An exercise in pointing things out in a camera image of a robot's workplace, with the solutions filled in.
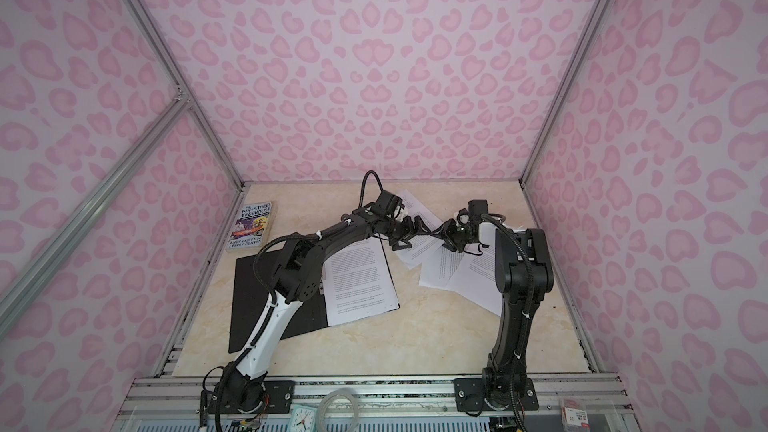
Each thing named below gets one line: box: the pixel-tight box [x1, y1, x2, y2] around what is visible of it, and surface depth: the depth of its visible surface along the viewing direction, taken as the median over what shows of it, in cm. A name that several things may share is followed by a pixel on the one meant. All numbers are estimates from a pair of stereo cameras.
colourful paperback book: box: [227, 202, 272, 250], surface depth 106 cm
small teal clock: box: [288, 404, 319, 432], surface depth 70 cm
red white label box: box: [561, 398, 591, 431], surface depth 70 cm
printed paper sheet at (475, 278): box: [447, 244, 503, 317], surface depth 96 cm
